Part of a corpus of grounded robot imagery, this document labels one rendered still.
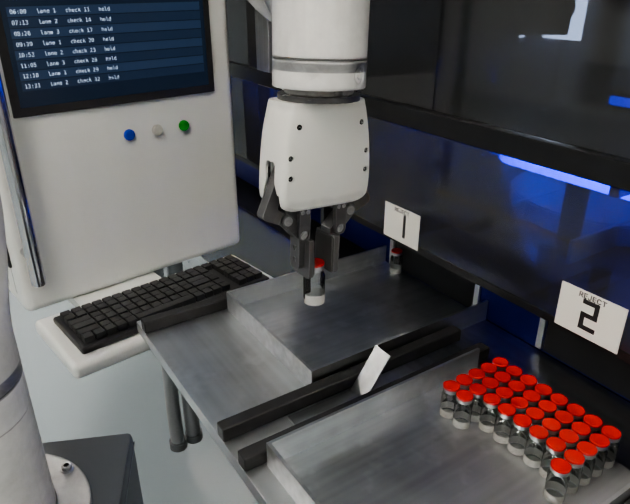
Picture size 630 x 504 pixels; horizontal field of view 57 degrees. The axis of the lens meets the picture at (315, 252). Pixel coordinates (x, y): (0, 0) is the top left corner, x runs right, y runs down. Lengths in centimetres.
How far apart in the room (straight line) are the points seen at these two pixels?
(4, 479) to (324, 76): 47
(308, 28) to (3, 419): 44
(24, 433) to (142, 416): 157
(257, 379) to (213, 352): 10
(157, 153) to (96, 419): 122
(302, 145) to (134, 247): 81
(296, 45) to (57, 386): 207
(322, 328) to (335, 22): 55
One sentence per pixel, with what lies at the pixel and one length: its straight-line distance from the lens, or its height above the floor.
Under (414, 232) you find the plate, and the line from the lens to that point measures 95.
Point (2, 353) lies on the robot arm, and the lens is 60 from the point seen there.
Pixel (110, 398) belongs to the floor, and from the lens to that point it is 232.
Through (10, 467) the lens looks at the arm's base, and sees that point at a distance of 65.
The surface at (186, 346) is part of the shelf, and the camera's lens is 92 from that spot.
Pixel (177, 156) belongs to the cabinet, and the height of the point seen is 105.
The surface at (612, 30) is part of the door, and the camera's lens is 72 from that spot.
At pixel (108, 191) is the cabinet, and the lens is 123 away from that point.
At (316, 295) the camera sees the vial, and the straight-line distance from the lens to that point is 59.
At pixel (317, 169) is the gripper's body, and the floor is 123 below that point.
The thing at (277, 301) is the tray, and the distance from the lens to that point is 101.
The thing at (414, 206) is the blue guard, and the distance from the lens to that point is 94.
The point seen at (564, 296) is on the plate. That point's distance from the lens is 79.
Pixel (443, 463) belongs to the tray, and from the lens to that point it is 73.
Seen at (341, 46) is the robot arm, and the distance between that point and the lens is 51.
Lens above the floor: 139
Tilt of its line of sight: 25 degrees down
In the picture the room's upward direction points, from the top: straight up
